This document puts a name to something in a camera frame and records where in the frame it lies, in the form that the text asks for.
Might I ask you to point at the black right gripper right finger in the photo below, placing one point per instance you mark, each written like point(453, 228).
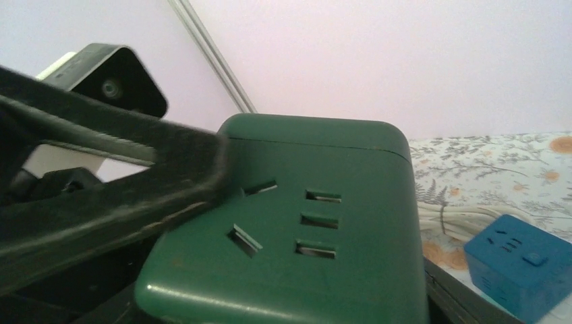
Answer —
point(450, 301)

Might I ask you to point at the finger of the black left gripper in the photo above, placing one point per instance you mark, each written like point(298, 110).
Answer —
point(183, 170)

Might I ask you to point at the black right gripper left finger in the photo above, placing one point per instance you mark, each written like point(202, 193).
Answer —
point(119, 309)

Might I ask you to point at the blue cube socket adapter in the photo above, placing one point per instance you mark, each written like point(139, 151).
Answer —
point(523, 268)

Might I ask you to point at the dark green cube adapter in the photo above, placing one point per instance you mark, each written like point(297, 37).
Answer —
point(320, 225)

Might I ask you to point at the white multicolour power strip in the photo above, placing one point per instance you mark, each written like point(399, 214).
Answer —
point(561, 314)

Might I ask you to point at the floral patterned table mat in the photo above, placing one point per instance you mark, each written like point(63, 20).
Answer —
point(531, 173)

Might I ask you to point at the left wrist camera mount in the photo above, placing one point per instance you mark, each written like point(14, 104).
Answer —
point(112, 74)

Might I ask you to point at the left aluminium frame post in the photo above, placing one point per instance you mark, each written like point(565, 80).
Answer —
point(199, 33)

